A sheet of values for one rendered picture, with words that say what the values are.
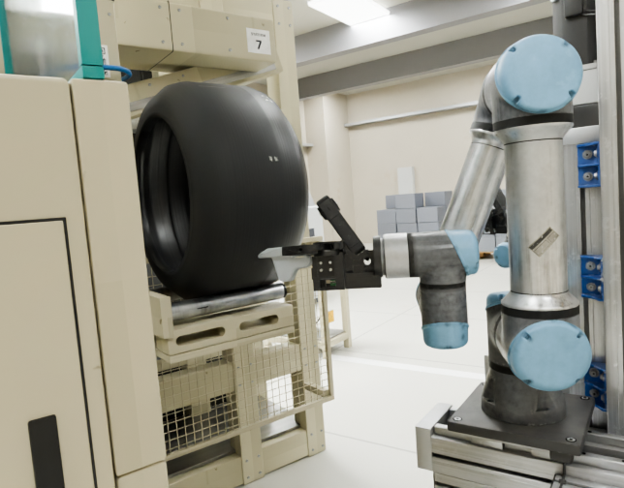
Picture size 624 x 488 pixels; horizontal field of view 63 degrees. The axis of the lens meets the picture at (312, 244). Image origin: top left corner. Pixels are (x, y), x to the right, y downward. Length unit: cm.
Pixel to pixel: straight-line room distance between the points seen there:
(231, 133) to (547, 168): 71
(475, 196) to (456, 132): 1074
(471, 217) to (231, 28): 115
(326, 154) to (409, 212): 360
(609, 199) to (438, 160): 1073
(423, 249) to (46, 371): 56
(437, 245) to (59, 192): 56
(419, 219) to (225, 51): 726
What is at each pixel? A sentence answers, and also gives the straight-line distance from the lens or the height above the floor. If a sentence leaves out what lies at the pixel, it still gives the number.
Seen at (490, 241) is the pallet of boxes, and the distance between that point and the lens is 847.
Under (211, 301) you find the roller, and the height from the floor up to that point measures 91.
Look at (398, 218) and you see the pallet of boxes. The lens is 895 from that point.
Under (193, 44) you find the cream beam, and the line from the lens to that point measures 175.
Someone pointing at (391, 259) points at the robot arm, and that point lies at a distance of 82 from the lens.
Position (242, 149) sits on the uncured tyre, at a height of 128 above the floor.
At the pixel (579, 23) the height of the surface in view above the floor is 146.
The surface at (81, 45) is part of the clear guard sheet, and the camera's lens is 53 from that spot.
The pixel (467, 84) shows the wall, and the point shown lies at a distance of 1175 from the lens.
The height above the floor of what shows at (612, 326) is 86.
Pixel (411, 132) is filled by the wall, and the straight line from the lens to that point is 1208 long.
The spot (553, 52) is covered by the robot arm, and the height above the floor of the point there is 133.
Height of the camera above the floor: 115
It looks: 5 degrees down
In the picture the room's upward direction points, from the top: 4 degrees counter-clockwise
